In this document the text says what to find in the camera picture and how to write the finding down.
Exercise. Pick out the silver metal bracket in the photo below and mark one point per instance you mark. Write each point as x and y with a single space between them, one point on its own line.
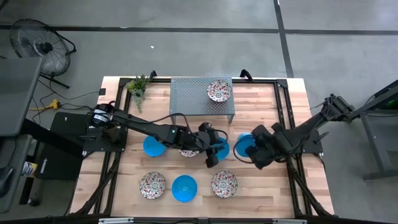
115 220
289 221

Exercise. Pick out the black aluminium table frame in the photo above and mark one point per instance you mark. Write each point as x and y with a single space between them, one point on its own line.
258 81

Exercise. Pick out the floral patterned ceramic bowl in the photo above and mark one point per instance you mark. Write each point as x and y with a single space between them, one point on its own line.
188 153
152 185
219 91
224 184

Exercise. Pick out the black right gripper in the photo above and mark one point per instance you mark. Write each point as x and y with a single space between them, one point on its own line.
275 146

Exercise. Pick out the grey desk top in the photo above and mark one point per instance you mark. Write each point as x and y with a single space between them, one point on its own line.
18 93

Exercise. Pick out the dark grey metal cart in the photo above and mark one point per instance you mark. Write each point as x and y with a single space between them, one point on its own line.
379 140

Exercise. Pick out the grey perforated metal shelf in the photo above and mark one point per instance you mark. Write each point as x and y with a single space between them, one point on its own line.
189 99

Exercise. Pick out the black floor fan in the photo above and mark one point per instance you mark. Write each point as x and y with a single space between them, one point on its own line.
46 47

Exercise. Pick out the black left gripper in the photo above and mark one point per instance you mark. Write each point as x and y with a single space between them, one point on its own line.
205 141

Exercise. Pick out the dark grey side desk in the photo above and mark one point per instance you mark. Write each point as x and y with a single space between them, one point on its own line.
15 149

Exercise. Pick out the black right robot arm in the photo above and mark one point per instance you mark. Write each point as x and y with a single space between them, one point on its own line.
306 126

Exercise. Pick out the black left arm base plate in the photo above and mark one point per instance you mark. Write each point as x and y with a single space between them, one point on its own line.
93 144

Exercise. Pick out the black floor tape line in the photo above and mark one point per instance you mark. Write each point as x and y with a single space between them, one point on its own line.
155 29
284 46

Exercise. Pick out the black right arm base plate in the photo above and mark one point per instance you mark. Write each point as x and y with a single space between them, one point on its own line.
312 143

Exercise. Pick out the blue plastic mini bowl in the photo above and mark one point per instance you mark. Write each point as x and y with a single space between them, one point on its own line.
184 188
243 144
152 148
225 153

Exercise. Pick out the white yellow container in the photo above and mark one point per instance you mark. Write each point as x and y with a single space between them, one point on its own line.
28 169

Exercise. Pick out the black tool case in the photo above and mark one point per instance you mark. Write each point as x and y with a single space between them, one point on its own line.
56 161

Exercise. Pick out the small green potted plant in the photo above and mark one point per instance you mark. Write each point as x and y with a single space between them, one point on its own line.
138 87

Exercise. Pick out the black desk foot bar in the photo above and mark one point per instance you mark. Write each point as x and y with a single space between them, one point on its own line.
46 137

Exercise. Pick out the small black box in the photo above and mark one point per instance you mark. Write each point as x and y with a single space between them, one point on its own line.
102 91

